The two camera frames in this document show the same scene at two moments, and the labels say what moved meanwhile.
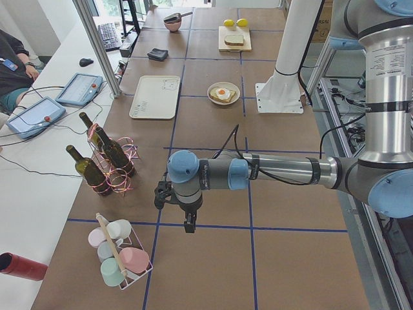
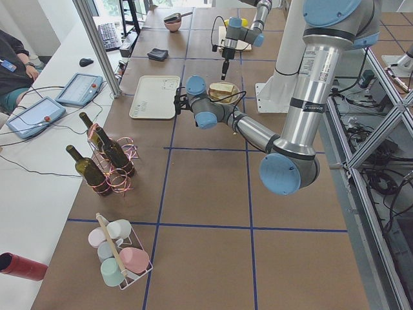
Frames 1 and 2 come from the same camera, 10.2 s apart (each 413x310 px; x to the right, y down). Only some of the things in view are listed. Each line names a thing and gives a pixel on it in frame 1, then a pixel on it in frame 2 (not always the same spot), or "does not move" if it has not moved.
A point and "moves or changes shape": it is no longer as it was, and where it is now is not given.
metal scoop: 175,17 does not move
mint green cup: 111,274 does not move
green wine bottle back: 93,135 does not move
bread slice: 234,40 moves or changes shape
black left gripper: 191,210 to 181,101
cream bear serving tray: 155,97 does not move
